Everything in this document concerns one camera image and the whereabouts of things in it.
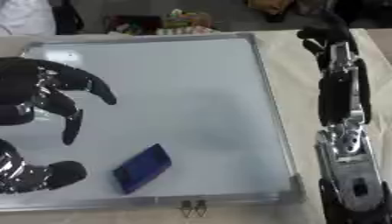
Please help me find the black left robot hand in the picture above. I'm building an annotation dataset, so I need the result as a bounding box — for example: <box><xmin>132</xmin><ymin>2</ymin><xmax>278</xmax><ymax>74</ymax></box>
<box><xmin>0</xmin><ymin>56</ymin><xmax>118</xmax><ymax>195</ymax></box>

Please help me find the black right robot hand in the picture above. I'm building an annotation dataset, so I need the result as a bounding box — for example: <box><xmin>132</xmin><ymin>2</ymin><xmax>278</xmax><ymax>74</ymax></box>
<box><xmin>295</xmin><ymin>11</ymin><xmax>374</xmax><ymax>128</ymax></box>

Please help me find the silver framed whiteboard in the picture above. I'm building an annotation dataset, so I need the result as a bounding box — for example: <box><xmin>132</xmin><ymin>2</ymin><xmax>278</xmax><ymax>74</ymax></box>
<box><xmin>0</xmin><ymin>31</ymin><xmax>310</xmax><ymax>213</ymax></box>

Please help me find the blue whiteboard brush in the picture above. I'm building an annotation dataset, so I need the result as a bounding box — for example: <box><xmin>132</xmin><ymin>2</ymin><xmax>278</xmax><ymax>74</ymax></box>
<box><xmin>110</xmin><ymin>143</ymin><xmax>175</xmax><ymax>196</ymax></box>

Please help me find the person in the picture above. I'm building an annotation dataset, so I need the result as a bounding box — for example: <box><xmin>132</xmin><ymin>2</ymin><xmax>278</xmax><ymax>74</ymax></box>
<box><xmin>0</xmin><ymin>0</ymin><xmax>59</xmax><ymax>37</ymax></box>

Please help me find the black bag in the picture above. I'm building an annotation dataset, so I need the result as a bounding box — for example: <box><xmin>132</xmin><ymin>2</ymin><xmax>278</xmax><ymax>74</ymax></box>
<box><xmin>49</xmin><ymin>0</ymin><xmax>88</xmax><ymax>36</ymax></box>

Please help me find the pile of colourful toys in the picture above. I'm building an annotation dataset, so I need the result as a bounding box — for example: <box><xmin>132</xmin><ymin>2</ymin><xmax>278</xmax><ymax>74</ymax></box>
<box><xmin>102</xmin><ymin>8</ymin><xmax>222</xmax><ymax>37</ymax></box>

